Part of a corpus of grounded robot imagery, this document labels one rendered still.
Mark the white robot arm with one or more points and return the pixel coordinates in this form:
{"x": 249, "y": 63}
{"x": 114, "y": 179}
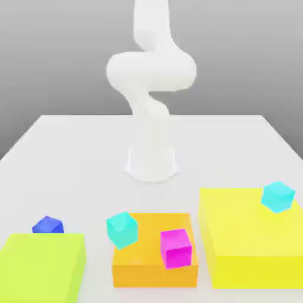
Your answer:
{"x": 151, "y": 71}

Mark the small cyan cube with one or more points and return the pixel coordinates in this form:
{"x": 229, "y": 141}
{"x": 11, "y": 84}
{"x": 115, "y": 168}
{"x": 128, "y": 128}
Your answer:
{"x": 278, "y": 196}
{"x": 122, "y": 230}

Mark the small magenta cube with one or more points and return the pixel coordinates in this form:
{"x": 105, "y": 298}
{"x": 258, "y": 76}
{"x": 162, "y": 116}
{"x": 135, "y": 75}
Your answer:
{"x": 176, "y": 248}

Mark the small blue cube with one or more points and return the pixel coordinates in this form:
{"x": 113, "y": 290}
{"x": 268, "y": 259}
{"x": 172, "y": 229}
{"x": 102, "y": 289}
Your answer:
{"x": 47, "y": 226}

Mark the large orange box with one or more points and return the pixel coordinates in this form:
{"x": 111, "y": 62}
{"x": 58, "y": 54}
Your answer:
{"x": 149, "y": 267}

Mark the large yellow box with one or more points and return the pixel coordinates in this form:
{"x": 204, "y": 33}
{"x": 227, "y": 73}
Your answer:
{"x": 246, "y": 232}

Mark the large lime box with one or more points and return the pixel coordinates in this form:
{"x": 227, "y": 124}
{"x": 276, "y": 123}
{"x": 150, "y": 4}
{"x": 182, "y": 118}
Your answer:
{"x": 40, "y": 267}

